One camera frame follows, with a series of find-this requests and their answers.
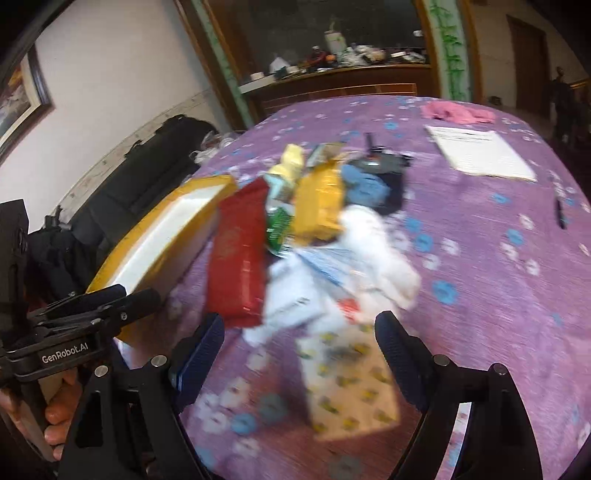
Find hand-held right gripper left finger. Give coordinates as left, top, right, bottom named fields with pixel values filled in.
left=58, top=313, right=225, bottom=480

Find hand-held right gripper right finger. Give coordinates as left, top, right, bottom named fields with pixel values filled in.
left=374, top=311, right=543, bottom=480

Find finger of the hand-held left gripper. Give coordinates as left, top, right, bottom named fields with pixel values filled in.
left=44, top=289, right=162, bottom=337
left=32, top=284, right=127, bottom=320

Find patterned tissue pack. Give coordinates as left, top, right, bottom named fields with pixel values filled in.
left=299, top=323, right=402, bottom=440

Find yellow taped foam box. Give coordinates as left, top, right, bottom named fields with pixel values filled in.
left=85, top=174, right=239, bottom=343

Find red packet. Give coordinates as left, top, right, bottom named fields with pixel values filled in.
left=205, top=178, right=271, bottom=329

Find white packet with blue print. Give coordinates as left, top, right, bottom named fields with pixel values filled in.
left=242, top=248, right=356, bottom=344

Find yellow packet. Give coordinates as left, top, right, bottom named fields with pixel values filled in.
left=293, top=164, right=348, bottom=246

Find blue cloth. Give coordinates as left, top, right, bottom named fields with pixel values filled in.
left=341, top=164, right=391, bottom=209

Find light teal packet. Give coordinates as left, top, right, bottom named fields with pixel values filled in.
left=267, top=176, right=297, bottom=205

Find pale yellow plush toy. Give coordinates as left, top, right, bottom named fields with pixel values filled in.
left=268, top=144, right=306, bottom=195

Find person's left hand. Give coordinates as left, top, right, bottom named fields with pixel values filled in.
left=0, top=368, right=82, bottom=462

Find black backpack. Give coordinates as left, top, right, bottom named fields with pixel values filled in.
left=25, top=225, right=100, bottom=317

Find purple floral blanket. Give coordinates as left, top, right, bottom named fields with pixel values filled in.
left=115, top=95, right=591, bottom=480

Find black sofa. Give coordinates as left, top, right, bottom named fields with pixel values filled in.
left=85, top=114, right=219, bottom=259

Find clear plastic bags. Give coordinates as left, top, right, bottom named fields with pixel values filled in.
left=193, top=130, right=243, bottom=163

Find green and tan packet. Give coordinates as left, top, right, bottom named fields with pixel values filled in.
left=306, top=141, right=348, bottom=168

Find white paper sheet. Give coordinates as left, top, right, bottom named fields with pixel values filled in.
left=425, top=124, right=539, bottom=184

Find pink cloth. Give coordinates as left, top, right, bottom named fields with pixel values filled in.
left=419, top=100, right=498, bottom=126

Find wooden dresser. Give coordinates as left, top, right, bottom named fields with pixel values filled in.
left=239, top=64, right=435, bottom=118

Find pile of dresser clutter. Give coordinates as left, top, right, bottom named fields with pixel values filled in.
left=240, top=44, right=428, bottom=86

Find dark standing object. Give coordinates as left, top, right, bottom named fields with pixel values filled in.
left=549, top=66, right=580, bottom=145

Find wooden door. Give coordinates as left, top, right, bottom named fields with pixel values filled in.
left=505, top=14, right=551, bottom=117

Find white container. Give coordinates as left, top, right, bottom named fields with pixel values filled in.
left=324, top=29, right=348, bottom=55

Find framed wall picture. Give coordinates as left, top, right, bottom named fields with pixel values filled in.
left=0, top=45, right=56, bottom=160

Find mirror with green frame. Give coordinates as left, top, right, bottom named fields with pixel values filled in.
left=174, top=0, right=482, bottom=131

